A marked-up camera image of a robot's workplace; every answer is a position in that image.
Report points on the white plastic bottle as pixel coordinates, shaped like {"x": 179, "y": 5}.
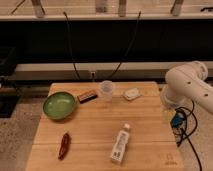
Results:
{"x": 118, "y": 150}

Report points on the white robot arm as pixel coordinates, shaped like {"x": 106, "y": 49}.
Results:
{"x": 187, "y": 81}

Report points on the green ceramic bowl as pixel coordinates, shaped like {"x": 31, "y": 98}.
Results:
{"x": 59, "y": 105}

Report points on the clear plastic cup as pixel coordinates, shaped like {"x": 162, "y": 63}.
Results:
{"x": 106, "y": 90}

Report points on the brown black rectangular block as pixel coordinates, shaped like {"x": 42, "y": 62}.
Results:
{"x": 87, "y": 96}

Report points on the small white packet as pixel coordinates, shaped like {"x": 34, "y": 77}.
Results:
{"x": 131, "y": 94}

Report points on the red chili pepper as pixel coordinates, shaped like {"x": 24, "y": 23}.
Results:
{"x": 65, "y": 142}

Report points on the blue black floor device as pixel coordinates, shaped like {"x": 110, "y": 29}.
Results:
{"x": 176, "y": 121}

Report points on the black equipment at left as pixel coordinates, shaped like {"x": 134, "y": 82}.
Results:
{"x": 8, "y": 64}

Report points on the white wall outlet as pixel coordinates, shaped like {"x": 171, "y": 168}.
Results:
{"x": 92, "y": 75}

